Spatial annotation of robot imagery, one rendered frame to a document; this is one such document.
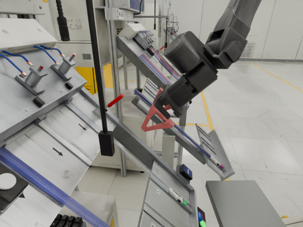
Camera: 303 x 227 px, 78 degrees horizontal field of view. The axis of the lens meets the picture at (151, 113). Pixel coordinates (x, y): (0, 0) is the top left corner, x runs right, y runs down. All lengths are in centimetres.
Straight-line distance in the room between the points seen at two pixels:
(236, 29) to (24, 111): 45
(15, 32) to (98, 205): 66
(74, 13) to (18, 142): 115
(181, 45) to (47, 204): 38
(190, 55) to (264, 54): 821
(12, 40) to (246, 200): 97
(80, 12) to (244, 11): 114
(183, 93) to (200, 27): 755
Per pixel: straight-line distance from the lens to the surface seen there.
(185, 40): 40
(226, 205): 92
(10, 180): 35
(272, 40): 860
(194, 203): 72
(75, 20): 147
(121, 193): 172
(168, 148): 91
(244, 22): 48
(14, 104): 41
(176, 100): 43
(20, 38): 54
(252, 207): 96
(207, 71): 42
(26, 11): 64
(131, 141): 65
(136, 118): 149
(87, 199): 90
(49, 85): 49
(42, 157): 44
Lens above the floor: 128
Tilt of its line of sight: 26 degrees down
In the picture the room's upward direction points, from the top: straight up
